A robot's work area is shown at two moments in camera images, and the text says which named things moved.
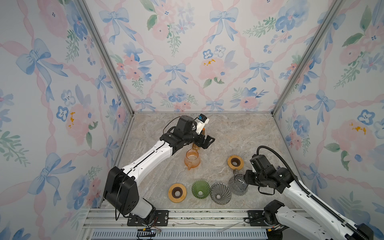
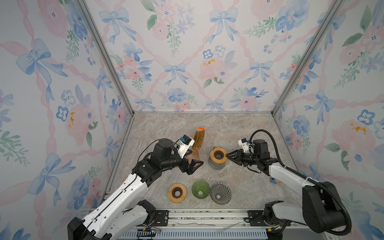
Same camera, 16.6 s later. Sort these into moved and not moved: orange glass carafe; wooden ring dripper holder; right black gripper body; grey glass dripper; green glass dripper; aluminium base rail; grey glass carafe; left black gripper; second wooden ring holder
Moved: left black gripper; grey glass carafe; wooden ring dripper holder; right black gripper body
Not moved: second wooden ring holder; aluminium base rail; grey glass dripper; orange glass carafe; green glass dripper
